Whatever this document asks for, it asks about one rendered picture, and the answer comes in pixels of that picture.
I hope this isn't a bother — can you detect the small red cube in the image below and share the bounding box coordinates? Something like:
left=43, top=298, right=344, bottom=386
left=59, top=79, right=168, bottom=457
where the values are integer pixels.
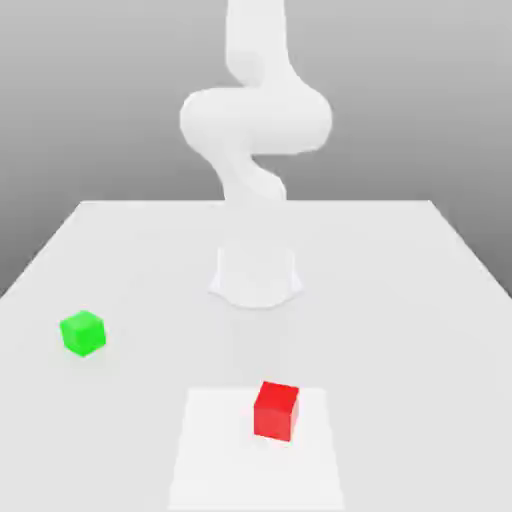
left=252, top=380, right=300, bottom=443

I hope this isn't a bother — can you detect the small green cube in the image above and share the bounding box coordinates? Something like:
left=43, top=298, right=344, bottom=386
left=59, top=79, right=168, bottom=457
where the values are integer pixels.
left=58, top=309, right=107, bottom=358

